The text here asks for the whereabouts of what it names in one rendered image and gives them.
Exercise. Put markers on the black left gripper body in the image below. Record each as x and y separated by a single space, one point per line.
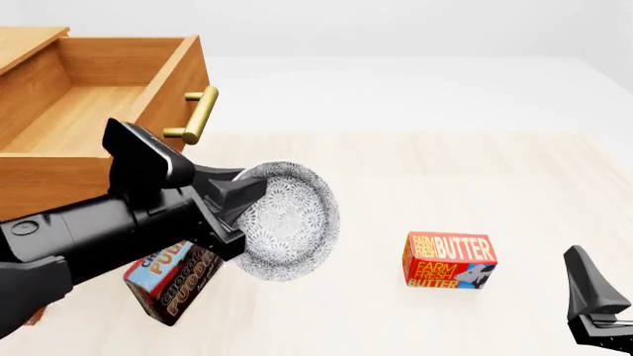
215 233

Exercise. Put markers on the patterned black and white bowl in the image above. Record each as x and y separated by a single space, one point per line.
292 222

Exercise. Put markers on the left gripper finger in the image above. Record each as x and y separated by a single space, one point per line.
237 194
217 174

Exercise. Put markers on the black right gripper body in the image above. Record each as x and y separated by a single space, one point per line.
608 332

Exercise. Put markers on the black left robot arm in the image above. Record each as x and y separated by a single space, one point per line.
99 230

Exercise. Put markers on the chocolate pudding box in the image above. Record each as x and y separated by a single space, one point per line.
168 293

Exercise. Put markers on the wooden cabinet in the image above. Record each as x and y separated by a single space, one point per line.
25 44

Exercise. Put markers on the red butter box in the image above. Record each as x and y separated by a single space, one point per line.
445 265

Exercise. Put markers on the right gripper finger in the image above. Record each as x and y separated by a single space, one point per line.
588 289

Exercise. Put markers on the open wooden drawer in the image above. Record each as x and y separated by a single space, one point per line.
74 111

